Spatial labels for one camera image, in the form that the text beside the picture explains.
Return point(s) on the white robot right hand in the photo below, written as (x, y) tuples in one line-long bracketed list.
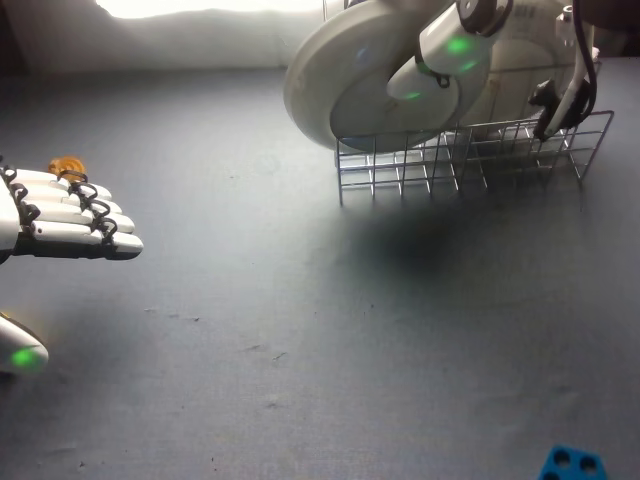
[(450, 50)]

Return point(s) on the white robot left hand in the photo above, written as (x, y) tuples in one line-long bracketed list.
[(55, 220)]

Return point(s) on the white plate with dark rim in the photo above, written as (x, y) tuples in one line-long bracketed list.
[(325, 75), (520, 60)]

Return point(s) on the orange swirl toy cookie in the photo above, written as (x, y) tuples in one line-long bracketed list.
[(67, 164)]

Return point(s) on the white backdrop sheet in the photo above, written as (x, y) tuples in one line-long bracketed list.
[(200, 40)]

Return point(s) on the grey table cloth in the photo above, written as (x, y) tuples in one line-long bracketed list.
[(300, 350)]

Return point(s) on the blue four-hole block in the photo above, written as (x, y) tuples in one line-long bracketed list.
[(549, 472)]

